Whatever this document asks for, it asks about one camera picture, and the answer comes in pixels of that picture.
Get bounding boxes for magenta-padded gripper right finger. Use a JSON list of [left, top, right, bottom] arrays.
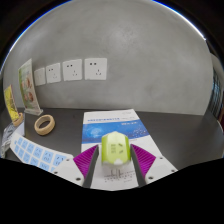
[[128, 143, 179, 188]]

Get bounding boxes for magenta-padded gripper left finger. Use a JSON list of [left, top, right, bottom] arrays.
[[51, 144, 101, 189]]

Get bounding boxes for green and white charger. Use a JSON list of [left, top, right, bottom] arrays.
[[100, 130, 131, 166]]

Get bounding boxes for white power strip blue sockets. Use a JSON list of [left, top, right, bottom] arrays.
[[9, 131, 75, 174]]

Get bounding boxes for beige tape roll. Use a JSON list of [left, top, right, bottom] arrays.
[[34, 114, 57, 137]]

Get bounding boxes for blue and white booklet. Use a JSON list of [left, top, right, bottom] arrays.
[[80, 108, 165, 192]]

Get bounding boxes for black-framed glass partition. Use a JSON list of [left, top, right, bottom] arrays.
[[210, 53, 224, 123]]

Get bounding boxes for green menu sign stand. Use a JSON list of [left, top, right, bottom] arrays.
[[17, 58, 44, 117]]

